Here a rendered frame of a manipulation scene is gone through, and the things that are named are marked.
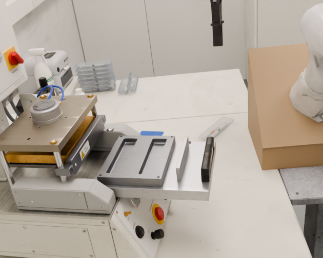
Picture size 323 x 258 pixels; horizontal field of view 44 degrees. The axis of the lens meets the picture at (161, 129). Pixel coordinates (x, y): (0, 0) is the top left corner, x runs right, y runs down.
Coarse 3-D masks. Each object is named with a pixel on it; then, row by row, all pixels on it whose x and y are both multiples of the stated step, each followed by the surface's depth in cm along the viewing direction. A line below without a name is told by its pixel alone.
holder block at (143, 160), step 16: (128, 144) 114; (144, 144) 110; (160, 144) 112; (112, 160) 105; (128, 160) 104; (144, 160) 104; (160, 160) 103; (112, 176) 99; (128, 176) 98; (144, 176) 98; (160, 176) 97
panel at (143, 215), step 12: (120, 204) 101; (144, 204) 111; (156, 204) 117; (168, 204) 123; (120, 216) 99; (132, 216) 104; (144, 216) 109; (132, 228) 102; (144, 228) 107; (156, 228) 112; (144, 240) 104; (156, 240) 110; (156, 252) 107
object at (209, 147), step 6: (210, 138) 106; (210, 144) 104; (204, 150) 102; (210, 150) 101; (204, 156) 100; (210, 156) 100; (204, 162) 97; (210, 162) 99; (204, 168) 95; (204, 174) 96; (204, 180) 97
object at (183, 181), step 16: (176, 144) 113; (192, 144) 112; (176, 160) 106; (192, 160) 106; (176, 176) 100; (192, 176) 100; (128, 192) 99; (144, 192) 98; (160, 192) 97; (176, 192) 96; (192, 192) 95; (208, 192) 94
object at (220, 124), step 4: (220, 120) 163; (224, 120) 162; (228, 120) 162; (216, 124) 160; (220, 124) 160; (224, 124) 160; (208, 128) 158; (212, 128) 158; (216, 128) 157; (220, 128) 157; (204, 132) 156; (208, 132) 156; (212, 132) 155; (216, 132) 155; (200, 136) 154; (204, 136) 153; (208, 136) 153; (212, 136) 153
